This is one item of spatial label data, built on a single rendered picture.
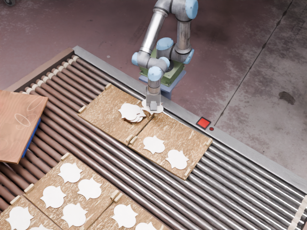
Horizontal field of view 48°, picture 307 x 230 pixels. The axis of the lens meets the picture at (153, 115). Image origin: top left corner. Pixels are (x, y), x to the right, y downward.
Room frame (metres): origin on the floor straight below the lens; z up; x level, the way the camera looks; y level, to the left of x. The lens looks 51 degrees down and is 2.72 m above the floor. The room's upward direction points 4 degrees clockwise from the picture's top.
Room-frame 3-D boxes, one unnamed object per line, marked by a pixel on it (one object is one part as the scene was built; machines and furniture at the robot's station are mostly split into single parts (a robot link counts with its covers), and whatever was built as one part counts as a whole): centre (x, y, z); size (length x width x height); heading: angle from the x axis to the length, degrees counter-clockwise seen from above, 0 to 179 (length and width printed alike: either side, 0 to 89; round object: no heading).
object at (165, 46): (1.92, -0.05, 1.13); 0.13 x 0.12 x 0.14; 69
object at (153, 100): (1.40, 0.01, 1.17); 0.12 x 0.09 x 0.16; 7
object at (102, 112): (1.46, 0.24, 0.93); 0.41 x 0.35 x 0.02; 59
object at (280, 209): (1.34, -0.06, 0.90); 1.95 x 0.05 x 0.05; 56
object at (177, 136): (1.25, -0.12, 0.93); 0.41 x 0.35 x 0.02; 59
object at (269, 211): (1.30, -0.03, 0.90); 1.95 x 0.05 x 0.05; 56
